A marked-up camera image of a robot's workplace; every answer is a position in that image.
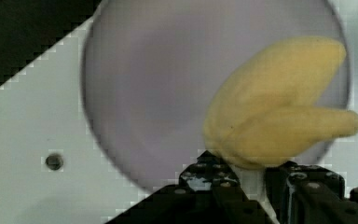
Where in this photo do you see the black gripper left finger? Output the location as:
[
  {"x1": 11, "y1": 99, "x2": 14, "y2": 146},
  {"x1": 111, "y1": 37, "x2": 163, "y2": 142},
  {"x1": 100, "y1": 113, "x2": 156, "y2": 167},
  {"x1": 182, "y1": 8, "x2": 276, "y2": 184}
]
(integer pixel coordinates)
[{"x1": 105, "y1": 151, "x2": 274, "y2": 224}]

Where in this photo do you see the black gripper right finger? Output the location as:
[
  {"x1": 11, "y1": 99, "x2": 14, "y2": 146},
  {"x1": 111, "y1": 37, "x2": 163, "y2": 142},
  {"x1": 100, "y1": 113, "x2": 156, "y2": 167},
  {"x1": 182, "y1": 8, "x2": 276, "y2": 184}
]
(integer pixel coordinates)
[{"x1": 265, "y1": 161, "x2": 358, "y2": 224}]

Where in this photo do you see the yellow plush banana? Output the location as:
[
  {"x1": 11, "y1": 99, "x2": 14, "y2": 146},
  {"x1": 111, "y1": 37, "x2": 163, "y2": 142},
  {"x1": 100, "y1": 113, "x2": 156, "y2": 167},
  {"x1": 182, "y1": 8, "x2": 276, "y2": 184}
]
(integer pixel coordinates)
[{"x1": 203, "y1": 36, "x2": 358, "y2": 169}]

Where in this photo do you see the pale purple plate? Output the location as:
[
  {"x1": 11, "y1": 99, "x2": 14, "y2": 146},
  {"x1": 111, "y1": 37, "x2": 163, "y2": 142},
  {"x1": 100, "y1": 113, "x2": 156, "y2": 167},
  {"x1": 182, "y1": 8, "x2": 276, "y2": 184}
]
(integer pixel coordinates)
[{"x1": 82, "y1": 0, "x2": 344, "y2": 191}]

